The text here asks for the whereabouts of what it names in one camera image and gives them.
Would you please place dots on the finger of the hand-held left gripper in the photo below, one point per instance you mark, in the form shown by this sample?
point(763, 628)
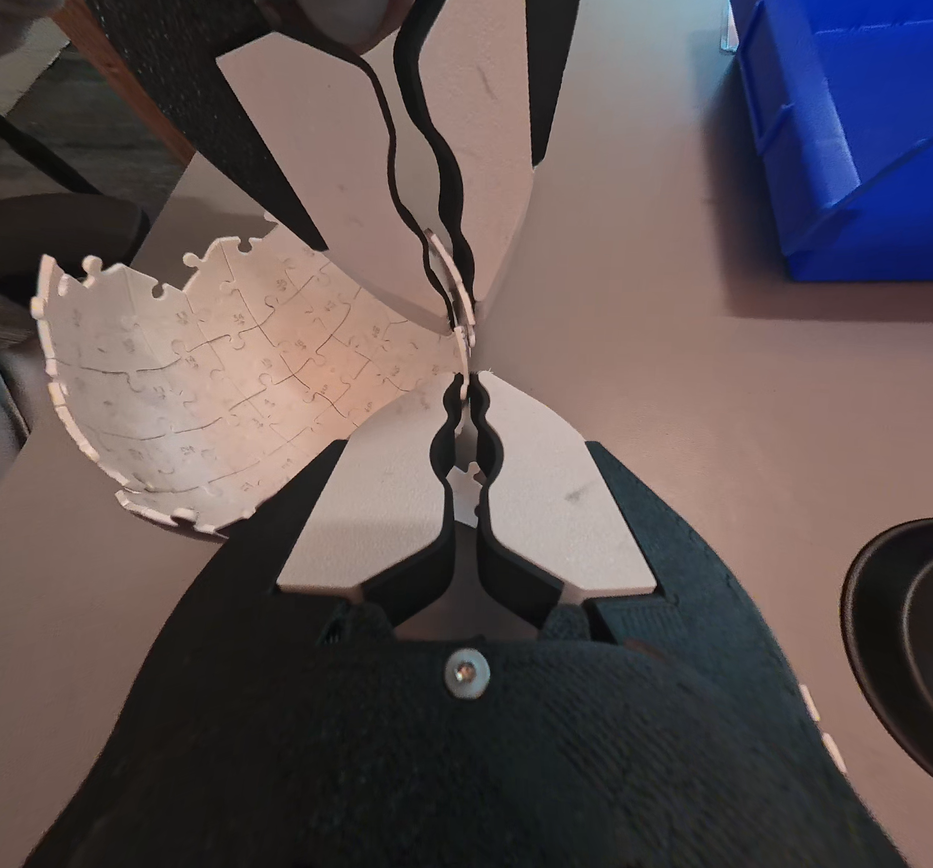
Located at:
point(321, 146)
point(488, 95)

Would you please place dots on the black metal bar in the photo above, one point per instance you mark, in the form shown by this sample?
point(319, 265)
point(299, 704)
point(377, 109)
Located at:
point(44, 153)

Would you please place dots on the black chair seat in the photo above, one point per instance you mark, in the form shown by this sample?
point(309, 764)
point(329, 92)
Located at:
point(65, 241)

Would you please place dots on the white puzzle ball shell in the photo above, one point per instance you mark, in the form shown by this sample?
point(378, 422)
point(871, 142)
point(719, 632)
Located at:
point(182, 387)

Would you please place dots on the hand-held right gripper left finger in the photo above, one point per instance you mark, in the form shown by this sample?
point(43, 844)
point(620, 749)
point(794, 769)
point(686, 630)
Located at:
point(379, 489)

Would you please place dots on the white puzzle piece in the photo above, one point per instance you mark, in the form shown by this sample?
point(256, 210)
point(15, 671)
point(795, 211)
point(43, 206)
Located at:
point(809, 704)
point(466, 496)

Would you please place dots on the blue plastic bin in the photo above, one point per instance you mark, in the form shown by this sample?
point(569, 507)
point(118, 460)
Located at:
point(838, 117)

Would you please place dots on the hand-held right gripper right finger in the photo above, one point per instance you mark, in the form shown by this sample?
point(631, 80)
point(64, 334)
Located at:
point(561, 503)

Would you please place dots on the black round bowl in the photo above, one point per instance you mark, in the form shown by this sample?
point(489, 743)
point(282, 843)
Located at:
point(875, 627)

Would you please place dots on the person's grey clothing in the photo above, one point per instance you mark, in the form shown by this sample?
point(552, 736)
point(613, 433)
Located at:
point(11, 387)

